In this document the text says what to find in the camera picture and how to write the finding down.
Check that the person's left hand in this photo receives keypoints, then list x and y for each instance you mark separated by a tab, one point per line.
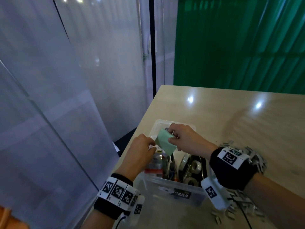
136	157

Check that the person's right hand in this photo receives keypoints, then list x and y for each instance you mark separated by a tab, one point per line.
190	139

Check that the green sticky note pad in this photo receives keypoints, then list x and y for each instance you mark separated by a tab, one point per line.
165	140

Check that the transparent storage box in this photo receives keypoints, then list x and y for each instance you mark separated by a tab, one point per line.
162	188

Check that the pile of metal staple strips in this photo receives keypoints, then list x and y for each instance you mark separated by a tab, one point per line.
252	157

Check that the person's right forearm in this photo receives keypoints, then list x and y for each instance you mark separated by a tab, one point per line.
276	202

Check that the transparent box lid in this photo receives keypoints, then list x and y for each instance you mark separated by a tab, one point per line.
183	125

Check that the black marker wristband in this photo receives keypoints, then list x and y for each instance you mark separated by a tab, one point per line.
117	195
233	167

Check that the green curtain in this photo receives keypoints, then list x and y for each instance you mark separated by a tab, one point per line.
238	40

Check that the orange chair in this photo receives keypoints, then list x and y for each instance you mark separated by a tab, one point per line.
4	219

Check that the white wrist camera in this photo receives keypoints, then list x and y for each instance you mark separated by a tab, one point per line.
137	207
213	192

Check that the black window post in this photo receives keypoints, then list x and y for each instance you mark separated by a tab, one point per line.
152	45

